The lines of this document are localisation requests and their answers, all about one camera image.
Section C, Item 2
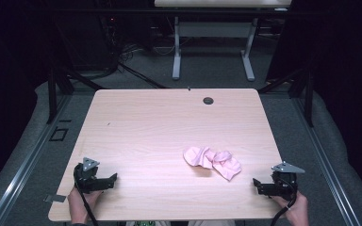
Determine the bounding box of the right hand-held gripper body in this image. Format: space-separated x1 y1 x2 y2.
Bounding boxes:
271 160 306 202

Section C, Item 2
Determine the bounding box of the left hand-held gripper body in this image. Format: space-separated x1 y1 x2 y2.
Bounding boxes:
74 156 107 194

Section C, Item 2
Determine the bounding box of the person's left hand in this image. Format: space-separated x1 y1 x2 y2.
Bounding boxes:
67 186 104 225

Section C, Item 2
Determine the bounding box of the person's right hand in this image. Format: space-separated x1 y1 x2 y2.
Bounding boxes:
271 189 310 226

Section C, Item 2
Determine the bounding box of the grey tape strip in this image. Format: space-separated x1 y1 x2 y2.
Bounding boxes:
42 194 68 203

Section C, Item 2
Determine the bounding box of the pink crumpled cloth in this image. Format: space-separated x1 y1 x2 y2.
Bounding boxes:
182 145 243 182

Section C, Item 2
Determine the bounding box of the black metal stand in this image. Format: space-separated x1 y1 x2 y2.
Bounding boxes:
45 60 107 125
257 65 316 128

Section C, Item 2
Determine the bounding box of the dark equipment cabinet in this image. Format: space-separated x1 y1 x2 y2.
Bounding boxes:
55 10 121 73

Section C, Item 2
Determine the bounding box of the white desk with metal legs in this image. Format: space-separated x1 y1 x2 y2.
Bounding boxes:
154 0 293 82

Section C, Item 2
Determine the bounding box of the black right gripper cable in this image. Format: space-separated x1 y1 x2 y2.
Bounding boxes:
269 177 298 226

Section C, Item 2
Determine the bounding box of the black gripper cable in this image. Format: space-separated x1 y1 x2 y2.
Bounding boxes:
73 164 100 226
269 177 298 226

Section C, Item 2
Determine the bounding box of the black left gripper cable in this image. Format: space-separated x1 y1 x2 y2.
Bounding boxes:
73 164 100 226

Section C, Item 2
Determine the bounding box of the aluminium floor rail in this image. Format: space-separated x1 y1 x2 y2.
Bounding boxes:
293 97 362 226
0 93 74 226

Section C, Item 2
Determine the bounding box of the black floor cable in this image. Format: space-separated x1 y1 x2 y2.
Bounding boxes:
117 60 171 89

